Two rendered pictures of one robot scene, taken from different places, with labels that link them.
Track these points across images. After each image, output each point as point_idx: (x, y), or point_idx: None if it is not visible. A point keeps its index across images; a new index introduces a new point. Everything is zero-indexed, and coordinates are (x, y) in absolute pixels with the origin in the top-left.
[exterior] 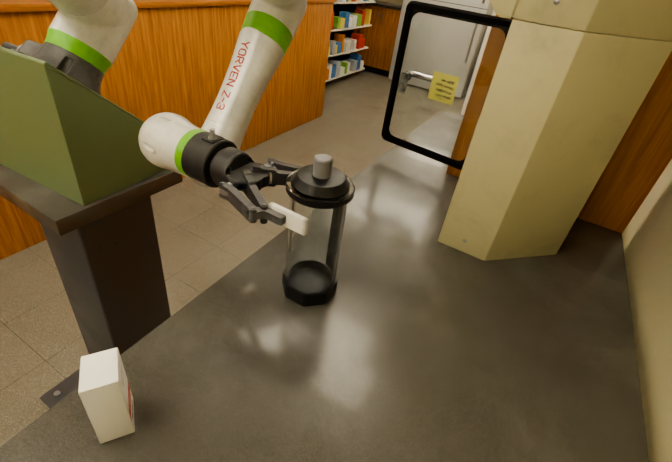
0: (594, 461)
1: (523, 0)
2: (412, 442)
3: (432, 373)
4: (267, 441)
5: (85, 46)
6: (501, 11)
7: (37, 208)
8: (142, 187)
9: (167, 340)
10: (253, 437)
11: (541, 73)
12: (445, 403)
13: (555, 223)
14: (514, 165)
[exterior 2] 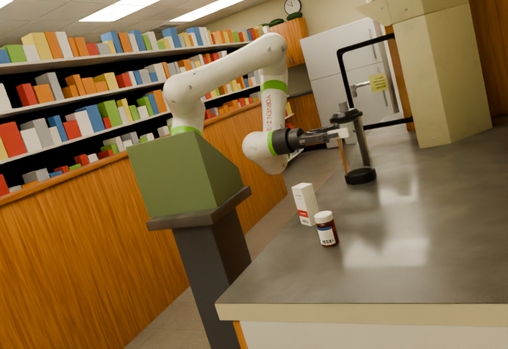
0: None
1: (392, 16)
2: (444, 183)
3: (443, 171)
4: (380, 204)
5: (193, 128)
6: (385, 23)
7: (195, 215)
8: (236, 196)
9: None
10: (373, 205)
11: (417, 38)
12: (454, 174)
13: (477, 107)
14: (432, 82)
